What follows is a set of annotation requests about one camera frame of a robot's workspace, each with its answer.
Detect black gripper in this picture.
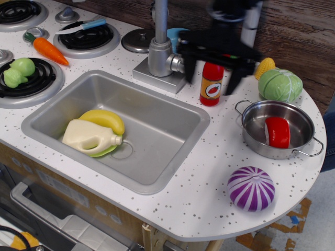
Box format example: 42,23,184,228
177,29,261,95

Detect small steel pan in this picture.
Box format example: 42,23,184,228
235,100,325,159

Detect red toy sushi piece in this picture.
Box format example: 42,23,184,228
264,117,291,149

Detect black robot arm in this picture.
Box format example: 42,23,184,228
177,1,261,95

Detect red toy ketchup bottle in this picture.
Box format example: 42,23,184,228
199,62,225,106

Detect red toy chili pepper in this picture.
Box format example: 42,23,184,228
223,54,239,71

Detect silver toy faucet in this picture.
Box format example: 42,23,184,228
132,1,186,94

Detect yellow toy corn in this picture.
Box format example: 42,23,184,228
254,58,276,80

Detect blue plastic bowl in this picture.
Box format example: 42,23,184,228
167,28,188,54

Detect grey support pole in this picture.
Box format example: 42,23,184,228
241,1,263,47

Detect green toy cabbage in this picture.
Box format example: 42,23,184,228
258,68,303,103

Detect steel pot lid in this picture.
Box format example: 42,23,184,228
121,29,155,54

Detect silver toy sink basin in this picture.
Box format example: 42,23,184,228
21,70,210,194

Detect yellow toy banana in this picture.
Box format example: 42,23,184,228
79,109,125,135

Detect right stove burner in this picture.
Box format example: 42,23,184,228
53,24,120,59

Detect stove burner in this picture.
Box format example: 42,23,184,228
53,24,120,59
1,1,49,32
1,58,65,109

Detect purple striped toy onion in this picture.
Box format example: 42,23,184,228
227,166,275,212

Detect light green toy plate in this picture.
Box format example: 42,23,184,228
88,134,123,157

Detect cream toy detergent jug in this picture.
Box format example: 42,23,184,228
62,119,115,155

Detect silver stove knob back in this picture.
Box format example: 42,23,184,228
55,7,80,24

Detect silver stove knob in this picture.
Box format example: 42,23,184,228
23,27,50,43
55,7,80,24
0,49,14,65

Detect front left stove burner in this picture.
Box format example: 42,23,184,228
1,58,65,109

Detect orange toy carrot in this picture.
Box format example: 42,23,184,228
24,32,69,66

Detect green toy pear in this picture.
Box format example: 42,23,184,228
3,58,36,88

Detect back left stove burner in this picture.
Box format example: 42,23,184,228
1,1,49,32

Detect silver stove knob left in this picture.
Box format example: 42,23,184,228
0,49,14,65

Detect toy oven door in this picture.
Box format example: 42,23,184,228
1,165,143,250

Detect yellow toy on floor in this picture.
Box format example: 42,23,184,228
10,232,39,250

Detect blue handled toy knife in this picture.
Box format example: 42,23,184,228
55,19,106,35

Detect black cable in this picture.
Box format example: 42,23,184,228
0,225,34,251

